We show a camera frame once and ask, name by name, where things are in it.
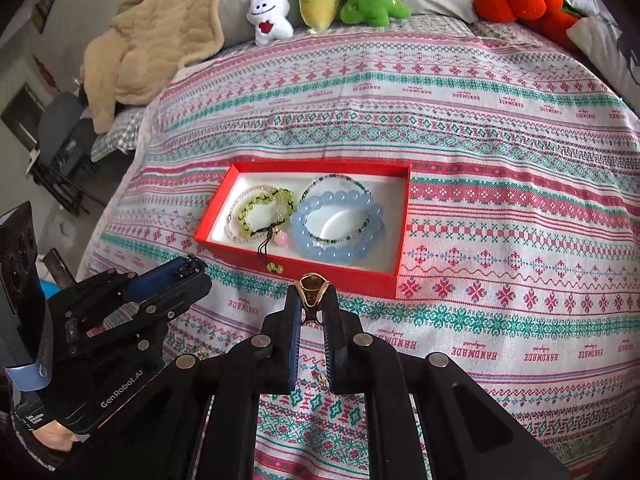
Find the person's left hand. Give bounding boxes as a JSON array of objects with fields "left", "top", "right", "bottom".
[{"left": 10, "top": 417, "right": 86, "bottom": 466}]

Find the orange pumpkin plush toy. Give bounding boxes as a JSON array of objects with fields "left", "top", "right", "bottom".
[{"left": 467, "top": 0, "right": 583, "bottom": 51}]

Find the thin multicolour bead bracelet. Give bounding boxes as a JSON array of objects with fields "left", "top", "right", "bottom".
[{"left": 298, "top": 174, "right": 373, "bottom": 241}]

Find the white bunny plush toy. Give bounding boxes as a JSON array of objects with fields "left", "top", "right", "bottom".
[{"left": 247, "top": 0, "right": 295, "bottom": 47}]

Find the beige quilted blanket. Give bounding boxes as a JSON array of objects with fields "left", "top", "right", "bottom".
[{"left": 82, "top": 0, "right": 240, "bottom": 133}]

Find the blue bead bracelet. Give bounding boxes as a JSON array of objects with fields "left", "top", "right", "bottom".
[{"left": 290, "top": 189, "right": 386, "bottom": 262}]

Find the deer print pillow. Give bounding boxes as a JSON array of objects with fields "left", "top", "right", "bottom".
[{"left": 567, "top": 12, "right": 640, "bottom": 111}]

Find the red wall decoration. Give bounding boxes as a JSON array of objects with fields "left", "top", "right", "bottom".
[{"left": 32, "top": 55, "right": 61, "bottom": 93}]

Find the red cardboard box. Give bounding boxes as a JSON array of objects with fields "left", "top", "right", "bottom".
[{"left": 194, "top": 159, "right": 412, "bottom": 300}]

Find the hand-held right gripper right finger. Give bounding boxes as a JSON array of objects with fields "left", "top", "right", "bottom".
[{"left": 322, "top": 290, "right": 573, "bottom": 480}]

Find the grey chair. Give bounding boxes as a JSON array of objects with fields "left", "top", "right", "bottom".
[{"left": 27, "top": 92, "right": 106, "bottom": 213}]

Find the green bead bracelet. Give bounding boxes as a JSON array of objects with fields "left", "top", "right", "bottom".
[{"left": 235, "top": 187, "right": 296, "bottom": 273}]

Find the grey checkered sheet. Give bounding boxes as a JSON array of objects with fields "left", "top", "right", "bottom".
[{"left": 90, "top": 107, "right": 151, "bottom": 163}]

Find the small wall picture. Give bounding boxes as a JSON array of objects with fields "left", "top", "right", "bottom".
[{"left": 32, "top": 0, "right": 57, "bottom": 28}]

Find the dark beaded jewelry piece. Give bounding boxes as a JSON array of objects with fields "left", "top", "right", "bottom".
[{"left": 177, "top": 255, "right": 208, "bottom": 276}]

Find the clear small bead bracelet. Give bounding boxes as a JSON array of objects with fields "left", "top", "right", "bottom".
[{"left": 225, "top": 185, "right": 281, "bottom": 247}]

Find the patterned printed blanket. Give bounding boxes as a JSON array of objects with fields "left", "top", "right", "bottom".
[{"left": 75, "top": 10, "right": 640, "bottom": 480}]

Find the gold ring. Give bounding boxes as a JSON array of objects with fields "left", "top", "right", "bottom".
[{"left": 292, "top": 271, "right": 334, "bottom": 323}]

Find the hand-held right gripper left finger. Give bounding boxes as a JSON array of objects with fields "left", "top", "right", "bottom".
[{"left": 52, "top": 282, "right": 303, "bottom": 480}]

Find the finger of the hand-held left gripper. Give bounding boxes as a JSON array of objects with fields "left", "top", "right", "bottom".
[
  {"left": 132, "top": 271, "right": 214, "bottom": 328},
  {"left": 122, "top": 255, "right": 208, "bottom": 303}
]

